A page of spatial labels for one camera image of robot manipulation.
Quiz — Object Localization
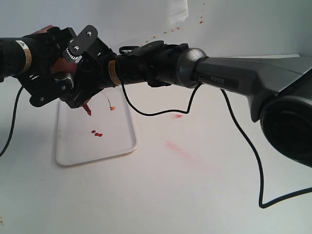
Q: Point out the red ketchup squeeze bottle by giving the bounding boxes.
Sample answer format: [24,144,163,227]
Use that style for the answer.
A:
[33,24,117,117]

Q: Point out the white paper sheet on wall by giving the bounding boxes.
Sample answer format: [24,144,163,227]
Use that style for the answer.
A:
[167,0,189,26]

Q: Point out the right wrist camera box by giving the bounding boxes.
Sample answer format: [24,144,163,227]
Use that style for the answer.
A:
[63,25,98,63]

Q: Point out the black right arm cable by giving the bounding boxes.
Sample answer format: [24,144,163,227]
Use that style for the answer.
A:
[117,56,312,209]

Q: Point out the red ketchup blob on tray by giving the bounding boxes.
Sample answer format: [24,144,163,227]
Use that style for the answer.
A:
[91,130,103,137]

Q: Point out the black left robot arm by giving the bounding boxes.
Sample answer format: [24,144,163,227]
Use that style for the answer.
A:
[0,27,76,107]

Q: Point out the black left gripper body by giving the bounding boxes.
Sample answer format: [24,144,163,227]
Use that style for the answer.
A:
[20,27,75,107]

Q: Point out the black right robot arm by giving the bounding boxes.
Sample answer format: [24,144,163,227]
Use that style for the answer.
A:
[63,40,312,166]

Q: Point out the white rectangular plastic tray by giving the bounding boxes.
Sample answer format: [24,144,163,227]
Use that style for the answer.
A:
[56,87,137,166]

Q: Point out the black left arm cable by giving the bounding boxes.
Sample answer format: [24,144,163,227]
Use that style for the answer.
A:
[0,85,25,156]

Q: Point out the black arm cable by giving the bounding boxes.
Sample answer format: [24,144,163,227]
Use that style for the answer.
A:
[0,85,25,156]
[117,56,312,209]

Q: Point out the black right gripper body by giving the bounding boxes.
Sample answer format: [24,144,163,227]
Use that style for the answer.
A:
[74,39,116,98]

